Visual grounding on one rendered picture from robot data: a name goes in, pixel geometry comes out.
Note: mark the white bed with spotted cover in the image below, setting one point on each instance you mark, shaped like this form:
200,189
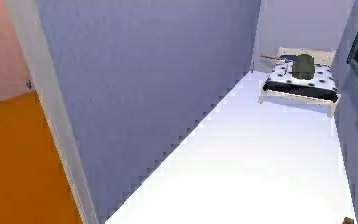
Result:
307,87

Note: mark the small brown object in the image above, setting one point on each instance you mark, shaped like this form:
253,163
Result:
348,221

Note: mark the brown baseball bat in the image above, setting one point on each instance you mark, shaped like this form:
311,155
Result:
269,57

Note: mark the small dark wall fixture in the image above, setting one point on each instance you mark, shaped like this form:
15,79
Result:
29,84

